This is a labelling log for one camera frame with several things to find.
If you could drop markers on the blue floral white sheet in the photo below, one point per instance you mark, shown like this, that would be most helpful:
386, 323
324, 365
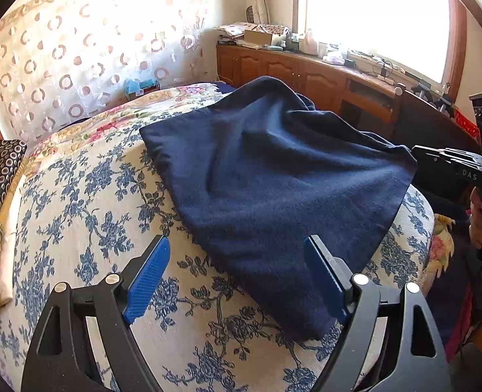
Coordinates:
81, 212

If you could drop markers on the red item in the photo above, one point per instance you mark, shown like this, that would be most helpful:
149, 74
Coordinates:
467, 124

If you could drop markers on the circle pattern sheer curtain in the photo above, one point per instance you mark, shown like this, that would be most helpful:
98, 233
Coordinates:
102, 41

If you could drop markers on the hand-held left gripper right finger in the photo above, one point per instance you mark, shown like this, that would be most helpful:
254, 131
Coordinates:
324, 273

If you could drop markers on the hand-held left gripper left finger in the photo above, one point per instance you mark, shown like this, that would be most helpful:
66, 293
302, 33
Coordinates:
149, 277

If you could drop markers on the wooden sideboard cabinet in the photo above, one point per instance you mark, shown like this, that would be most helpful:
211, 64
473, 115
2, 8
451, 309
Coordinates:
290, 73

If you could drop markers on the bright window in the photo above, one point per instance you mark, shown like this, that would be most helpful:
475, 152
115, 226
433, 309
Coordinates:
371, 16

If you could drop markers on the clutter on dresser top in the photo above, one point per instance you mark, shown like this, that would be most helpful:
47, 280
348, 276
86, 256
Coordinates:
236, 30

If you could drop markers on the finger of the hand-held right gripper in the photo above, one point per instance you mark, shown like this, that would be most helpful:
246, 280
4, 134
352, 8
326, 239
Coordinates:
433, 158

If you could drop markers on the blue box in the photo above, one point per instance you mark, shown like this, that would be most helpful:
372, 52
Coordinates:
138, 86

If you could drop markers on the white plastic bottle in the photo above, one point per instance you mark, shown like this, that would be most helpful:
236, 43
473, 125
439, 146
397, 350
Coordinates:
311, 41

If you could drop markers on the dark wooden bed footboard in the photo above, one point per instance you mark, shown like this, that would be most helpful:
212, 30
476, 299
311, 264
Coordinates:
424, 122

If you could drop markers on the cardboard box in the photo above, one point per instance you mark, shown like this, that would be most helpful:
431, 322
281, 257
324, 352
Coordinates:
259, 37

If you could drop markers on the navy blue t-shirt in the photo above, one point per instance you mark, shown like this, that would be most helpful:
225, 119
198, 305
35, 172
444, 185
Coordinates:
273, 179

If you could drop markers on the navy bed sheet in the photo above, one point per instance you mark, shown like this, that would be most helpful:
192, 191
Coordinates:
449, 286

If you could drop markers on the person's right hand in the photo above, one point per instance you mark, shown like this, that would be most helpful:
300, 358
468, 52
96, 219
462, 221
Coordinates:
478, 222

